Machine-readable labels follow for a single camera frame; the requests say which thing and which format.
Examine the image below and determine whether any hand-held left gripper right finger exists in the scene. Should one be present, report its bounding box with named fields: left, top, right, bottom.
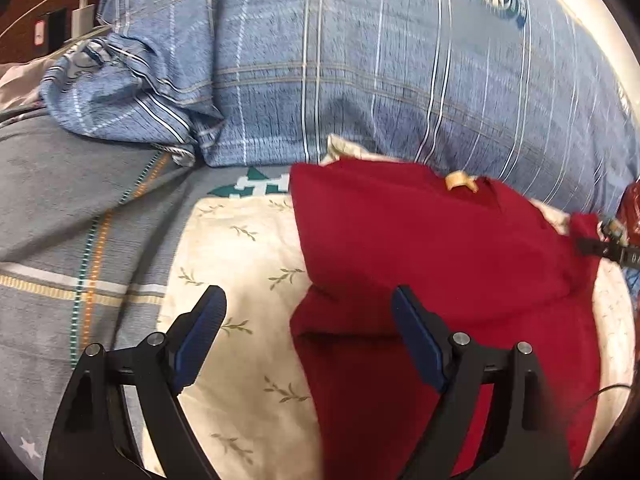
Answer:
left=390, top=285, right=573, bottom=480

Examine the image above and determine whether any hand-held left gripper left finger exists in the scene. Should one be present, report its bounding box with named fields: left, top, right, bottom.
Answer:
left=42, top=285, right=228, bottom=480

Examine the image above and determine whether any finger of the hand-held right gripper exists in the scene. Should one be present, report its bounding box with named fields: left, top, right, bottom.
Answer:
left=575, top=237, right=628, bottom=267

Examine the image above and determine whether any red garment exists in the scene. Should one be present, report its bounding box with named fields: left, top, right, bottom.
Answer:
left=289, top=159, right=606, bottom=480

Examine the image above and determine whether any cream leaf-print cloth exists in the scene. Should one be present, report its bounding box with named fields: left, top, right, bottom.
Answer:
left=142, top=134, right=636, bottom=480

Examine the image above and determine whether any grey plaid bed sheet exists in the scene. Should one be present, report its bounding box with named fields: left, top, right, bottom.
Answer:
left=0, top=110, right=292, bottom=480

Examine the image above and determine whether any blue plaid quilt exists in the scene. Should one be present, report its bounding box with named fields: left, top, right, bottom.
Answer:
left=40, top=0, right=640, bottom=216

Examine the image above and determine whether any white charger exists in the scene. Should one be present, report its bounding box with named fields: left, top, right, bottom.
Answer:
left=71, top=4, right=97, bottom=39

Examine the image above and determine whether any black cable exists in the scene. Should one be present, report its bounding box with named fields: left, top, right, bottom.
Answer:
left=570, top=382, right=640, bottom=416

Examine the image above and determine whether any black wall socket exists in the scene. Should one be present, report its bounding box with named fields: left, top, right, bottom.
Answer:
left=34, top=10, right=69, bottom=47

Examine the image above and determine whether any white charger cable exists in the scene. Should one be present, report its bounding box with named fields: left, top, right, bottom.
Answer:
left=0, top=0, right=90, bottom=42

